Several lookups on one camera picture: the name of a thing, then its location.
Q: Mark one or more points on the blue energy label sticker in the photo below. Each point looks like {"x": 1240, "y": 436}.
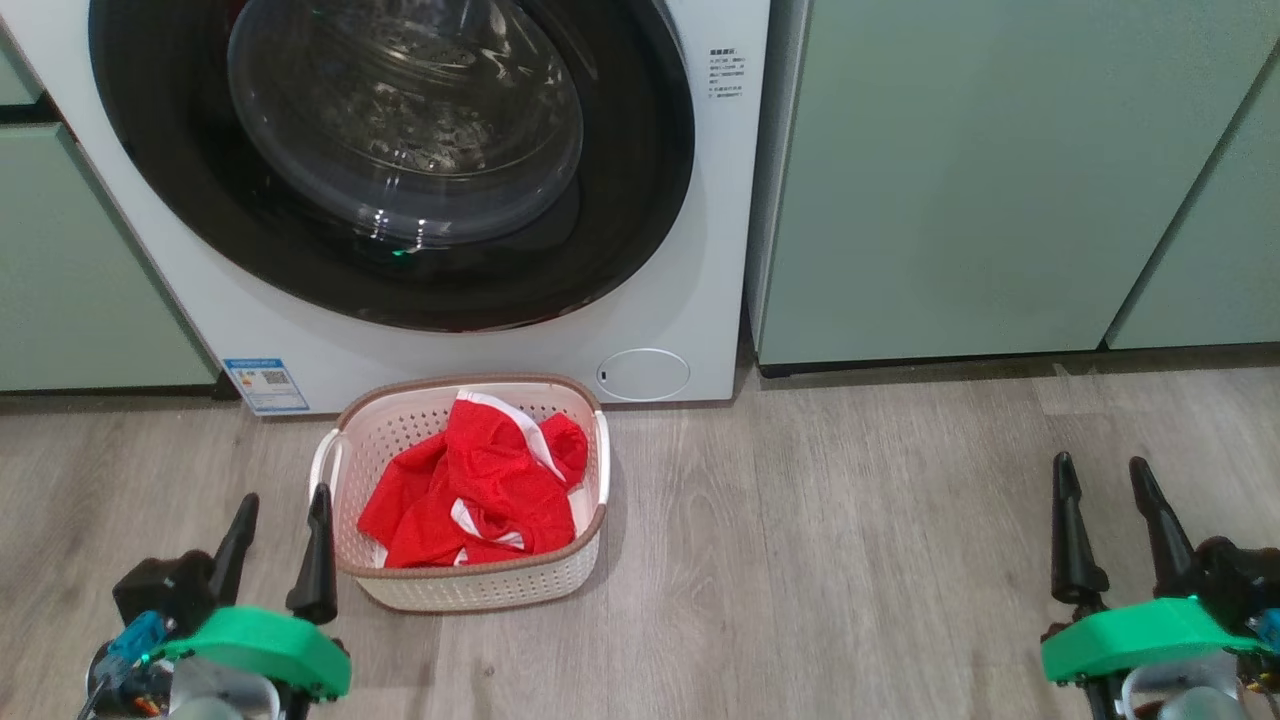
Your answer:
{"x": 265, "y": 385}

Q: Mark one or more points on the pale green cabinet door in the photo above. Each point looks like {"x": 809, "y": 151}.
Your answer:
{"x": 1220, "y": 260}

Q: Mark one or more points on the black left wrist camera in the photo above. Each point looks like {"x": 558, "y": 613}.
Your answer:
{"x": 160, "y": 590}

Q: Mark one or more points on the cream perforated laundry basket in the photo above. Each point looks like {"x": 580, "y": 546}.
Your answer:
{"x": 470, "y": 590}

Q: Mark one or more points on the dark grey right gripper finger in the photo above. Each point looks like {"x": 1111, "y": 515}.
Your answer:
{"x": 1075, "y": 550}
{"x": 1165, "y": 530}

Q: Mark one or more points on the blue left wrist connector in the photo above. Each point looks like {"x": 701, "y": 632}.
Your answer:
{"x": 135, "y": 638}

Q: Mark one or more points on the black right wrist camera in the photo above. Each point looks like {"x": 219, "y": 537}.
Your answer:
{"x": 1235, "y": 580}

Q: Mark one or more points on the blue wrist connector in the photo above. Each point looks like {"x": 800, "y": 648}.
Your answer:
{"x": 1270, "y": 630}
{"x": 135, "y": 638}

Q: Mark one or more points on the white front-load washing machine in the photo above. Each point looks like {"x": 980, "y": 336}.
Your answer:
{"x": 660, "y": 250}

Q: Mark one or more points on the blue right wrist connector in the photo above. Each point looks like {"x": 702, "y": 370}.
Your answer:
{"x": 1270, "y": 630}

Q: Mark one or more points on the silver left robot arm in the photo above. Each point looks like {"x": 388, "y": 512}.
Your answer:
{"x": 210, "y": 700}

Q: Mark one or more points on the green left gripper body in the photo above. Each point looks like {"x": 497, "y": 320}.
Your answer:
{"x": 260, "y": 640}

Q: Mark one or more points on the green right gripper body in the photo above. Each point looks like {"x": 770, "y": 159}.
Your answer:
{"x": 1150, "y": 635}

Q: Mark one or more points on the grey oval access cover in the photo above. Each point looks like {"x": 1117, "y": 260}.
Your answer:
{"x": 643, "y": 374}

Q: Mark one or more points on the round glass washing machine door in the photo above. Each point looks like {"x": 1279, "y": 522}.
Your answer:
{"x": 620, "y": 200}

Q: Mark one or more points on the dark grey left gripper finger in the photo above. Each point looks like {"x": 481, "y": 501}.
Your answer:
{"x": 235, "y": 550}
{"x": 318, "y": 570}

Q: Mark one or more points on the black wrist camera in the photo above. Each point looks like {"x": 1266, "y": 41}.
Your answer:
{"x": 160, "y": 590}
{"x": 1235, "y": 580}

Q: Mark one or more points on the pale green cabinet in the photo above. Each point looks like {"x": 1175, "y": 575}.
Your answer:
{"x": 90, "y": 270}

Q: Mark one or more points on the green cabinet right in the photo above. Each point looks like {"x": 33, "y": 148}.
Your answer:
{"x": 950, "y": 180}

